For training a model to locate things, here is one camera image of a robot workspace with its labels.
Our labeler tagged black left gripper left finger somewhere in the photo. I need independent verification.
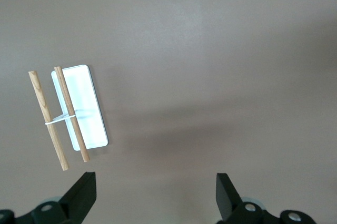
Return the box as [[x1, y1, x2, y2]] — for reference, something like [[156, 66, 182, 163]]
[[0, 171, 97, 224]]

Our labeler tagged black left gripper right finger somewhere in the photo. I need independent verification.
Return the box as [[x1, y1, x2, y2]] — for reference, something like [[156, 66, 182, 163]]
[[214, 172, 337, 224]]

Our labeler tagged white rack with wooden rods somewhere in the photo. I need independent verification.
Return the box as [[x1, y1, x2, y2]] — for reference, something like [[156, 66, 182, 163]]
[[28, 64, 110, 172]]

